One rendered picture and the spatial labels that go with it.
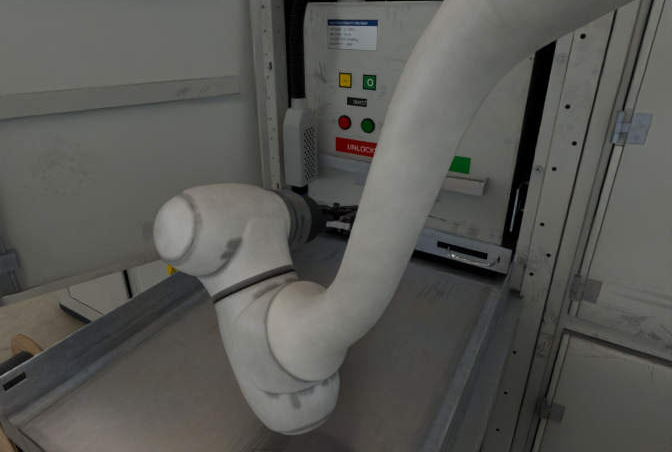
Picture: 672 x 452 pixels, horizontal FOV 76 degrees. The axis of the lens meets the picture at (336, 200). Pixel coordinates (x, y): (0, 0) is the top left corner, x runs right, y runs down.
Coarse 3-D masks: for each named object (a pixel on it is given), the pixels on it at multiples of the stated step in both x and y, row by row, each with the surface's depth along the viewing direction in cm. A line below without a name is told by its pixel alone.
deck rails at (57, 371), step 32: (160, 288) 80; (192, 288) 87; (96, 320) 70; (128, 320) 75; (160, 320) 80; (480, 320) 80; (64, 352) 66; (96, 352) 71; (480, 352) 67; (0, 384) 59; (32, 384) 63; (64, 384) 66; (448, 384) 66; (32, 416) 61; (448, 416) 61; (448, 448) 56
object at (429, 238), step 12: (432, 228) 97; (420, 240) 99; (432, 240) 97; (444, 240) 96; (456, 240) 94; (468, 240) 93; (480, 240) 92; (504, 240) 92; (432, 252) 98; (444, 252) 97; (456, 252) 95; (468, 252) 94; (480, 252) 92; (504, 252) 89; (504, 264) 90
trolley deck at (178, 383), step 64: (320, 256) 101; (192, 320) 80; (384, 320) 80; (448, 320) 80; (512, 320) 80; (128, 384) 66; (192, 384) 66; (384, 384) 66; (64, 448) 57; (128, 448) 57; (192, 448) 57; (256, 448) 57; (320, 448) 57; (384, 448) 57
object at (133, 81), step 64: (0, 0) 72; (64, 0) 77; (128, 0) 83; (192, 0) 89; (256, 0) 94; (0, 64) 75; (64, 64) 80; (128, 64) 86; (192, 64) 94; (256, 64) 99; (0, 128) 78; (64, 128) 84; (128, 128) 90; (192, 128) 98; (256, 128) 107; (0, 192) 81; (64, 192) 87; (128, 192) 94; (0, 256) 82; (64, 256) 91; (128, 256) 99
